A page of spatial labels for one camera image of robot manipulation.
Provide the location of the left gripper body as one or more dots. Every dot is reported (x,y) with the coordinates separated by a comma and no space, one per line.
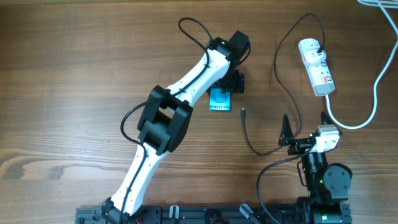
(231,81)

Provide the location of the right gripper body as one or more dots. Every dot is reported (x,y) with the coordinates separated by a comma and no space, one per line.
(299,146)

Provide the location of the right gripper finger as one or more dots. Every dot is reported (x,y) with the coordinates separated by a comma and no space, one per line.
(286,134)
(325,120)

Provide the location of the blue screen smartphone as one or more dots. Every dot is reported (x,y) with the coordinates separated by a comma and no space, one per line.
(219,101)

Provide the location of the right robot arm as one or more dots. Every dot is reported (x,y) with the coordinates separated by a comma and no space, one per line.
(327,184)

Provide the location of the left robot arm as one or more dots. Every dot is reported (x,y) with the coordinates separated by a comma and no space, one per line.
(166,116)

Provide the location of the white charger adapter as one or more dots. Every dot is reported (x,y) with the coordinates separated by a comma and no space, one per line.
(313,58)

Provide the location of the white power strip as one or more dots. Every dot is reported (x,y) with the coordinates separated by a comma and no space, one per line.
(319,76)

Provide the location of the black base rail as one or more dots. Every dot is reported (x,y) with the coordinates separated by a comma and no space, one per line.
(283,213)

